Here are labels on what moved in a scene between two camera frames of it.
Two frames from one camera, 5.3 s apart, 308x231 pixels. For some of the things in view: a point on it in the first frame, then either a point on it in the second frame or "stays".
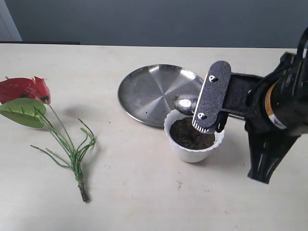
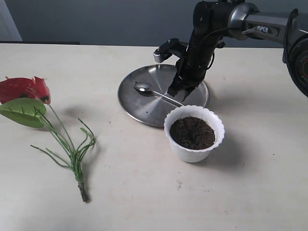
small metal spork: x=185 y=105 to x=146 y=89
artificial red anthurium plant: x=26 y=102 stays
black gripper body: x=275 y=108 to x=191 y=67
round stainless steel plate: x=148 y=93 stays
